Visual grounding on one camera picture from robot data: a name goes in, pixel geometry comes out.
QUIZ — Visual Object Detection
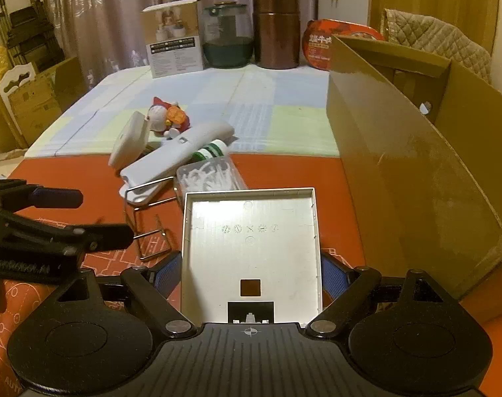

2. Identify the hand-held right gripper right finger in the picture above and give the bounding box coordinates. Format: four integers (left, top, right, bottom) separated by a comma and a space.
307, 251, 456, 340

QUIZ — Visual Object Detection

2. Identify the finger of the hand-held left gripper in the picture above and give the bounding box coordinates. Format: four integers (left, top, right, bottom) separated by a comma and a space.
0, 179, 83, 211
0, 211, 135, 258

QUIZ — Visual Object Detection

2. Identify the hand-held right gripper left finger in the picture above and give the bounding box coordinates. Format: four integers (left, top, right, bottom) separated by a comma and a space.
55, 251, 198, 340

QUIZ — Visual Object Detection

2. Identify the white square plastic tray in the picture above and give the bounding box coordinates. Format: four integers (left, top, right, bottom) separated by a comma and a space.
180, 187, 323, 327

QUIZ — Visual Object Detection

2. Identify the white remote control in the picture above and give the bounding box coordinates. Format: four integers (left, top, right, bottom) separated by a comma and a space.
119, 122, 235, 206

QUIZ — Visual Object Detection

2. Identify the large cardboard box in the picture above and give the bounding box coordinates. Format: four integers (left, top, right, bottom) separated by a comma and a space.
325, 35, 502, 300

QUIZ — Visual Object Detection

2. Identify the white square night light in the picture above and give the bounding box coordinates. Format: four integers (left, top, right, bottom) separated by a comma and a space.
109, 111, 152, 169

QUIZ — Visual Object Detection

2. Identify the flattened cardboard box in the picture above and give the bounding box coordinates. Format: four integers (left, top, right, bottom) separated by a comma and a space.
0, 56, 88, 148

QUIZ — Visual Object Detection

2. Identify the clear box of floss picks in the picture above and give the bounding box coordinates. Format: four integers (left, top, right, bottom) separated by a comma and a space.
173, 156, 247, 199

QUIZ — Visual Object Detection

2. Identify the red printed table mat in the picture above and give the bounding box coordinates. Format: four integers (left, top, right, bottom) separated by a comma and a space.
0, 153, 502, 397

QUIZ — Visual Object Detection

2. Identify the green white small bottle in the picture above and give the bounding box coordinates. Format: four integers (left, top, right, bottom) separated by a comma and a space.
192, 140, 229, 162

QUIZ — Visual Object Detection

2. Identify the red white cat figurine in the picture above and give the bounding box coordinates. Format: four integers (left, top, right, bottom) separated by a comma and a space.
146, 96, 191, 139

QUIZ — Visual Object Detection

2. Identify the folding hand cart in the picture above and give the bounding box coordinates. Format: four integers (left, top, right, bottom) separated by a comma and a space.
0, 0, 65, 69

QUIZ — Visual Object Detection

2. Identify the pastel checkered table mat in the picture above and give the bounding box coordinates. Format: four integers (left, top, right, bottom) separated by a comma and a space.
24, 65, 343, 158

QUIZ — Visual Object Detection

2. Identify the patterned curtain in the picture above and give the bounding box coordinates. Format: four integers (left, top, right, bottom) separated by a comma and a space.
40, 0, 320, 92

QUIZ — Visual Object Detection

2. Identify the white product box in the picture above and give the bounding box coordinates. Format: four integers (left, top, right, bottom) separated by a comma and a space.
140, 0, 205, 79

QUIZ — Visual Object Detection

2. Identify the dark green glass jar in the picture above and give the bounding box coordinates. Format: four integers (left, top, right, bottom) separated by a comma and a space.
202, 2, 254, 69

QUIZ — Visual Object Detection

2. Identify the red instant meal bowl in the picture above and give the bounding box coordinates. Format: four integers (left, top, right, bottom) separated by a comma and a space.
301, 19, 386, 70

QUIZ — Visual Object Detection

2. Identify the brown cylindrical canister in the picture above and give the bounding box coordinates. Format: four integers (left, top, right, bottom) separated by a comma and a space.
252, 0, 300, 69

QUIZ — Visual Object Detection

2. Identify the beige quilted chair cushion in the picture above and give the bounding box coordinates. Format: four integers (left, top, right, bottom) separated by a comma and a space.
382, 8, 493, 85

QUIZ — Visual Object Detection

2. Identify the metal wire stand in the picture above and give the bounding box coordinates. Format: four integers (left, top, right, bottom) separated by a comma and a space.
125, 177, 181, 261

